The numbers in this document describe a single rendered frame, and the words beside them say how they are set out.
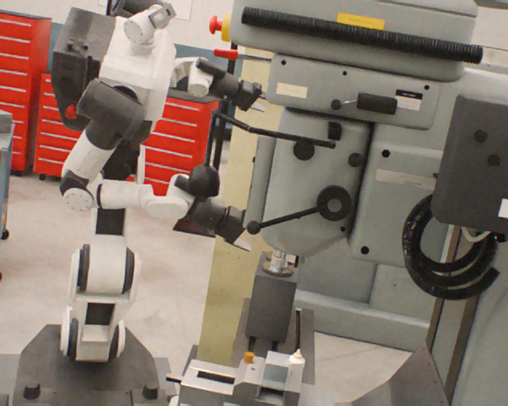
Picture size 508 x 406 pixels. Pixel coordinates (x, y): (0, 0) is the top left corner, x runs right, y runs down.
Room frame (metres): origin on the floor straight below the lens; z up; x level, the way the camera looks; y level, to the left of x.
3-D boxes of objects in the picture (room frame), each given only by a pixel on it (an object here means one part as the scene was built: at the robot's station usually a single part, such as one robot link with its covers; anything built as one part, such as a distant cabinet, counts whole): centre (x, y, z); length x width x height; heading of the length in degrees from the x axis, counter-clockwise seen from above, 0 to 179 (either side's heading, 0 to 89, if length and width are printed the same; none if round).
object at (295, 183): (1.48, -0.11, 1.47); 0.21 x 0.19 x 0.32; 179
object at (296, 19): (1.34, -0.13, 1.79); 0.45 x 0.04 x 0.04; 89
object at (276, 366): (1.42, -0.10, 1.03); 0.06 x 0.05 x 0.06; 176
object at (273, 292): (1.92, -0.09, 1.02); 0.22 x 0.12 x 0.20; 177
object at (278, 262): (1.87, -0.08, 1.14); 0.05 x 0.05 x 0.06
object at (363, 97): (1.35, -0.16, 1.66); 0.12 x 0.04 x 0.04; 89
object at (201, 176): (1.48, 0.13, 1.43); 0.07 x 0.07 x 0.06
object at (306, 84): (1.48, -0.14, 1.68); 0.34 x 0.24 x 0.10; 89
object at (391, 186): (1.48, -0.30, 1.47); 0.24 x 0.19 x 0.26; 179
